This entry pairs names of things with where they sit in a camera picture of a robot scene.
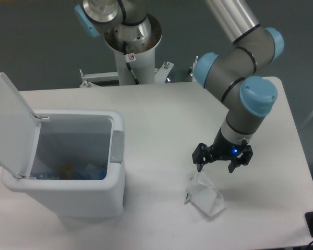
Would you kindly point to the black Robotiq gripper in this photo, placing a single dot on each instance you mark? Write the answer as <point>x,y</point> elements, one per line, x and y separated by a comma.
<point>239,153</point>

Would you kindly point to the white plastic bag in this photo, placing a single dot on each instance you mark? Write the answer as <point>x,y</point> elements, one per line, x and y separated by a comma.
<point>202,192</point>

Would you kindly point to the clear plastic water bottle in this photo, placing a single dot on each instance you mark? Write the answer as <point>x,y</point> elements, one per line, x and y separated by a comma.
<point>77,174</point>

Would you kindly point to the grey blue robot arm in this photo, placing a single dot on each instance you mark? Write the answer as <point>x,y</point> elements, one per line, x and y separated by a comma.
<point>231,78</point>

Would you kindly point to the white trash item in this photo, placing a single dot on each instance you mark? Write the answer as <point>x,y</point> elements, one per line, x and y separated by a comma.
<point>95,169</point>

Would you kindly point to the white trash can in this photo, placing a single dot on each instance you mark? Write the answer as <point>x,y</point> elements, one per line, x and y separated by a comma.
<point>77,137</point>

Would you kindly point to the yellow trash item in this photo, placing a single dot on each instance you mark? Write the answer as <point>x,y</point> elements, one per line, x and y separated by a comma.
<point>67,168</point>

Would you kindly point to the white trash can lid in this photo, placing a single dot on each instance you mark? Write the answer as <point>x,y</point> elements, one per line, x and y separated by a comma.
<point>19,130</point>

